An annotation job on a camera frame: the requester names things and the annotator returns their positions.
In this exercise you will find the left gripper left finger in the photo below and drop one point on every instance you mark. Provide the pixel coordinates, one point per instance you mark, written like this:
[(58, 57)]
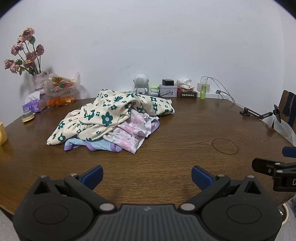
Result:
[(81, 186)]

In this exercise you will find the blue purple trimmed garment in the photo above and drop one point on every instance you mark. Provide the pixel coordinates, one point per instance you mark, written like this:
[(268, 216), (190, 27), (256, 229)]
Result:
[(96, 145)]

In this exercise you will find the small black box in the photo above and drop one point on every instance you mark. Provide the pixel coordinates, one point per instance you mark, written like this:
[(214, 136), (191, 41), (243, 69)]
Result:
[(168, 82)]

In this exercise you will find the purple tissue pack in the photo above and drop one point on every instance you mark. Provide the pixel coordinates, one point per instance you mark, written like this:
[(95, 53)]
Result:
[(34, 103)]

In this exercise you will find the lace wrapped vase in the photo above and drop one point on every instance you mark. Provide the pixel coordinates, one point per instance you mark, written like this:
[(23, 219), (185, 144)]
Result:
[(40, 80)]

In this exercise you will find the yellow box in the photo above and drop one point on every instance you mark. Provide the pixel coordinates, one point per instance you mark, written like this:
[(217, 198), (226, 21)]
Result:
[(3, 135)]

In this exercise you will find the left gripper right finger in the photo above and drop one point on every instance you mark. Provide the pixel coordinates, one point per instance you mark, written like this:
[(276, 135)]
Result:
[(211, 187)]

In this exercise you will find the white metal tin box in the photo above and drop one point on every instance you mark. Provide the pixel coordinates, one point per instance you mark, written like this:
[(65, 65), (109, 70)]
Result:
[(168, 91)]

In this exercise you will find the white robot speaker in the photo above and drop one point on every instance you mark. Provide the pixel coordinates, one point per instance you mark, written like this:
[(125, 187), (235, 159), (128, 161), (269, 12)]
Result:
[(141, 84)]

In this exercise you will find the pink floral satin garment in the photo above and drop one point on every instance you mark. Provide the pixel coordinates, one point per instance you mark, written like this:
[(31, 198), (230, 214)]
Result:
[(130, 134)]

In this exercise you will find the green spray bottle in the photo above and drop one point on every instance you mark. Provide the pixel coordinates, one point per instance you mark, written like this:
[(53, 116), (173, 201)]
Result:
[(203, 89)]

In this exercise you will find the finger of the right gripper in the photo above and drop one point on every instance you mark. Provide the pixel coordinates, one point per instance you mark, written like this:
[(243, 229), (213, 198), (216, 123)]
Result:
[(289, 151), (264, 166)]

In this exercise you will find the green white small boxes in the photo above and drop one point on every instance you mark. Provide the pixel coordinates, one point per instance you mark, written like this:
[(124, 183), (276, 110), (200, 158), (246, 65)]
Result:
[(154, 91)]

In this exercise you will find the black tissue box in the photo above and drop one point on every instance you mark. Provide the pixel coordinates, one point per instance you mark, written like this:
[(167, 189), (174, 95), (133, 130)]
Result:
[(186, 89)]

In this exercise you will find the dried pink rose bouquet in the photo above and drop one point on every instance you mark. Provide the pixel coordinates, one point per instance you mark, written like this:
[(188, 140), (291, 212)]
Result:
[(28, 54)]

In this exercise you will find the wooden chair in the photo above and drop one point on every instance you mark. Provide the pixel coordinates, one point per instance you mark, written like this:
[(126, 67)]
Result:
[(284, 121)]

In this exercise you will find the cream green floral garment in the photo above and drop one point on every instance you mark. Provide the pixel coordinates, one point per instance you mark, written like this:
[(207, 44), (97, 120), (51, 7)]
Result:
[(111, 108)]

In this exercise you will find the plastic bag of snacks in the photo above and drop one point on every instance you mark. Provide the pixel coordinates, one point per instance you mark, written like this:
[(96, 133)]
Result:
[(59, 91)]

